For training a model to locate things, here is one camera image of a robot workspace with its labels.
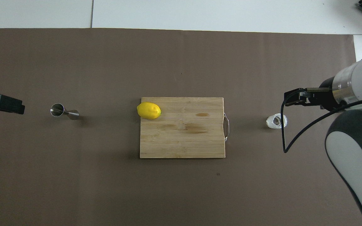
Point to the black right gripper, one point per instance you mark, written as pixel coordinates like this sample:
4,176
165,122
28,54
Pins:
327,94

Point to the brown paper table mat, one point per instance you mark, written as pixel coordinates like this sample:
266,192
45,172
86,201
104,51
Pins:
105,188

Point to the yellow lemon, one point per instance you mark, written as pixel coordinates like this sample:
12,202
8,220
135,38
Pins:
149,110

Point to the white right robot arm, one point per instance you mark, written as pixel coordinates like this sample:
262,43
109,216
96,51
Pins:
357,157

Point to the steel double jigger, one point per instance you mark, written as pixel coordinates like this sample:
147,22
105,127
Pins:
57,110

